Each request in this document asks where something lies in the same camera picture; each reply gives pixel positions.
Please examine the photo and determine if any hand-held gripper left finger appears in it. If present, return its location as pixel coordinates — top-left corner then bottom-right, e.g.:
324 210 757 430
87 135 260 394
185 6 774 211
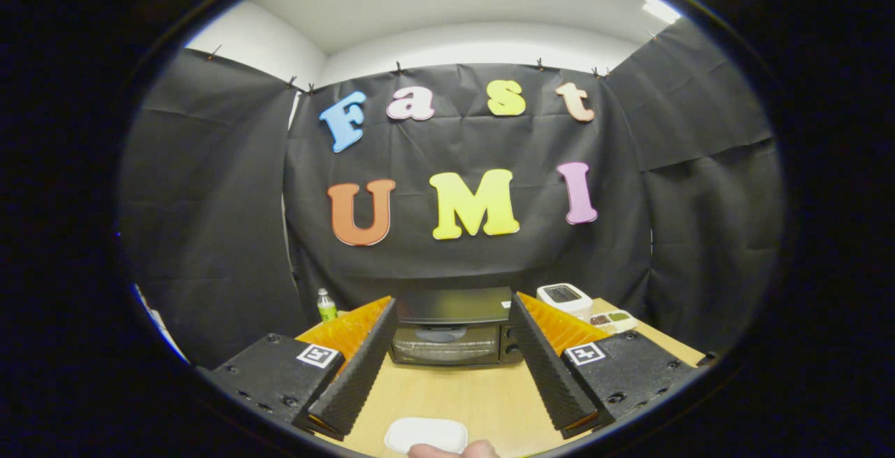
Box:
198 295 398 441

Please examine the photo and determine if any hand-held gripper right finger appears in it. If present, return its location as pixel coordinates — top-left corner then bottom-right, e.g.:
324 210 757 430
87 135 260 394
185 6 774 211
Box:
509 292 700 439

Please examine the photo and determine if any black toaster oven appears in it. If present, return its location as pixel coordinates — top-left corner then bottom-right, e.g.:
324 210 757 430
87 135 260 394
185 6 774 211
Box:
389 287 525 368

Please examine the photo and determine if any white pop-up toaster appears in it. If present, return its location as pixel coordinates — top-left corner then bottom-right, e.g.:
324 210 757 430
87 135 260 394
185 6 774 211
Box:
536 282 594 320

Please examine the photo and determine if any small divided snack dish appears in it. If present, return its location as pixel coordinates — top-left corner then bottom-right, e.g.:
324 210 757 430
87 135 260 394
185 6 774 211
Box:
589 310 638 335

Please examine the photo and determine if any white plate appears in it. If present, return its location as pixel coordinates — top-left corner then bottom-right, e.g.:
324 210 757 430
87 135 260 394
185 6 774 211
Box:
384 417 468 455

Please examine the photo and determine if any small ceiling light panel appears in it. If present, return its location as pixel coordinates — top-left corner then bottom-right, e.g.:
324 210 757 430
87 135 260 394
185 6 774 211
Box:
642 0 681 25

